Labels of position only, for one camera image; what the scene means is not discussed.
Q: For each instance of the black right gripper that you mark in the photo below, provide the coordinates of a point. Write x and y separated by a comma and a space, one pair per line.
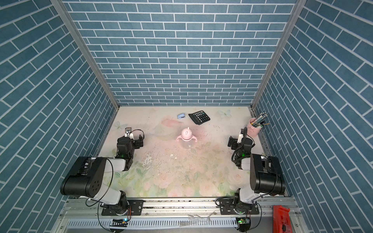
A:
234, 141

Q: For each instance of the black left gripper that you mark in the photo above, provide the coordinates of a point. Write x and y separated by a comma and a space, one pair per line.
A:
136, 142

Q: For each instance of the pink bottle cap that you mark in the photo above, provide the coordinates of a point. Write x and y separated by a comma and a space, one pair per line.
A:
186, 134

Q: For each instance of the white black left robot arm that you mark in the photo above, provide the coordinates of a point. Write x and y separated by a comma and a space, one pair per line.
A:
92, 178

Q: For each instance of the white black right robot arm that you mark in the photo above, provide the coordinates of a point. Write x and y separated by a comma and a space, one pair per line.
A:
266, 179

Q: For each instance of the pink pen holder cup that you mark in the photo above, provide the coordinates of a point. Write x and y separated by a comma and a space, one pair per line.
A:
251, 130

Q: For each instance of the pens in pink cup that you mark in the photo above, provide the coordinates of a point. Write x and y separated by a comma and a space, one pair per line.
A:
258, 121

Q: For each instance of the black desk calculator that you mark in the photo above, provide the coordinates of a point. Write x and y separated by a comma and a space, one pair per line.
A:
199, 117

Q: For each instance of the light blue mini stapler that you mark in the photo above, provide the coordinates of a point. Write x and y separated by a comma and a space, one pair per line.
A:
181, 116

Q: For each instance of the red tool box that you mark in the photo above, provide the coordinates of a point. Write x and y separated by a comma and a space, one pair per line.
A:
281, 220

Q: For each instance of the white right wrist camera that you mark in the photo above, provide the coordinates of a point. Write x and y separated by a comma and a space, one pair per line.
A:
241, 136

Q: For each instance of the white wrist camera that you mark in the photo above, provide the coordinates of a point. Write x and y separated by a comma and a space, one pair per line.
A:
129, 133
241, 136

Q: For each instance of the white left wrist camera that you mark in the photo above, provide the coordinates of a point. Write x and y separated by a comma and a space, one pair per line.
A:
129, 133

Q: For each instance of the white slotted cable duct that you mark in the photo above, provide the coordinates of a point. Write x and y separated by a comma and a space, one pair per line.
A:
153, 223

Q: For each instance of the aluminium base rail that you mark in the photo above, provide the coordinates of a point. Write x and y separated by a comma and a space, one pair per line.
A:
181, 207

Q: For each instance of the aluminium corner post right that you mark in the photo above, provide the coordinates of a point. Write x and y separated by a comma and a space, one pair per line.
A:
279, 48

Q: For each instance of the aluminium corner post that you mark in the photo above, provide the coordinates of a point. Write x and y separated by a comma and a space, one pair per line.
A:
279, 48
70, 25

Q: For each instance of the aluminium corner post left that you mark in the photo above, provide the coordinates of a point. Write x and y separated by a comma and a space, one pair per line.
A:
70, 25

